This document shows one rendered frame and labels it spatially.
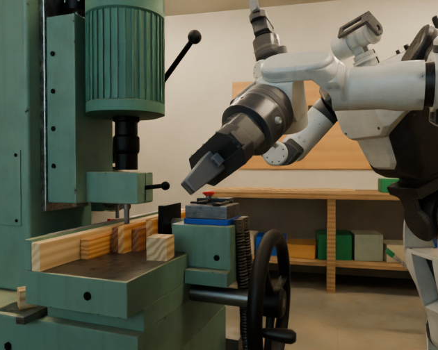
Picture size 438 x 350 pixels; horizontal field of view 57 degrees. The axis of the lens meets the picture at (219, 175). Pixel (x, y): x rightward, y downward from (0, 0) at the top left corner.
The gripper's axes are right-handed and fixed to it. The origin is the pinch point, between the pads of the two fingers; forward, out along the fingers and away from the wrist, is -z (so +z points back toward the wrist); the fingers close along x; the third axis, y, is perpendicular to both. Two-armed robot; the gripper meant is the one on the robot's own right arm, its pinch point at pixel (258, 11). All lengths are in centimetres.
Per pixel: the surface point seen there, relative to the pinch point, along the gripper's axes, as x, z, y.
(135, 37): 55, 31, 15
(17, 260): 55, 71, 53
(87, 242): 58, 71, 30
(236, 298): 41, 87, 8
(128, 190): 48, 61, 26
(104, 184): 49, 58, 32
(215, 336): 24, 97, 23
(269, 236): 45, 76, -2
